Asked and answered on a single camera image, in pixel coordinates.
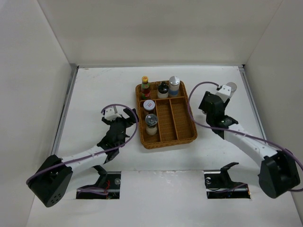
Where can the black cap white bottle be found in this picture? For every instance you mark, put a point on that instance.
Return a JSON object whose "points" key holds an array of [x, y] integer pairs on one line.
{"points": [[163, 90]]}

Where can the yellow cap red sauce bottle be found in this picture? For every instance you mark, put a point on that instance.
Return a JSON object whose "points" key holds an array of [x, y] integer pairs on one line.
{"points": [[145, 88]]}

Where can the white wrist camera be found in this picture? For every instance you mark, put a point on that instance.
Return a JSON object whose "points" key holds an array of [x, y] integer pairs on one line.
{"points": [[225, 92], [111, 113]]}

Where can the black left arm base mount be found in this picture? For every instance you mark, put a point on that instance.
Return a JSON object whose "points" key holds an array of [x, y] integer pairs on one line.
{"points": [[106, 187]]}

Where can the dark lid spice jar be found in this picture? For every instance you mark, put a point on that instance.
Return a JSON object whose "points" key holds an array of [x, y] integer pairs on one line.
{"points": [[151, 121]]}

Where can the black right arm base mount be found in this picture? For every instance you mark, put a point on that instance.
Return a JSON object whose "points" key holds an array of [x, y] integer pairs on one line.
{"points": [[219, 185]]}

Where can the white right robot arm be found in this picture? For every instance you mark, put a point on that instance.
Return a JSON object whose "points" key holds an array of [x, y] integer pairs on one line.
{"points": [[278, 170]]}

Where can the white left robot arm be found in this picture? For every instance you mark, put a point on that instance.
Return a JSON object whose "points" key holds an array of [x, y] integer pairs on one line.
{"points": [[53, 178]]}

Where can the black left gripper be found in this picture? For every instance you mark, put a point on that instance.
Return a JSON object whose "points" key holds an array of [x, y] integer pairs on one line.
{"points": [[132, 116]]}

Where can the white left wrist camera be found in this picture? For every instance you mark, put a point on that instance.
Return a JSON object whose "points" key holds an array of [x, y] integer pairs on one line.
{"points": [[111, 113]]}

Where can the brown wicker divided basket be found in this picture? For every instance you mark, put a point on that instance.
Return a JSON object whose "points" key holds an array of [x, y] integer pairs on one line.
{"points": [[174, 126]]}

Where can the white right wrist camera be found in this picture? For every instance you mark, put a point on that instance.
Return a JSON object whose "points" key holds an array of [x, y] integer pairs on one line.
{"points": [[225, 92]]}

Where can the blue label salt jar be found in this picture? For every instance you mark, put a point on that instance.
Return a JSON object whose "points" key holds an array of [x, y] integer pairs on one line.
{"points": [[174, 83], [233, 87]]}

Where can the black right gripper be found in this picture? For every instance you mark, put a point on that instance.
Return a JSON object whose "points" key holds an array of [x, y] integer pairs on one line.
{"points": [[202, 104]]}

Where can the white lid pepper jar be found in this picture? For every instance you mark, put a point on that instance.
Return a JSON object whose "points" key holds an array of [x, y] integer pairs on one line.
{"points": [[148, 107]]}

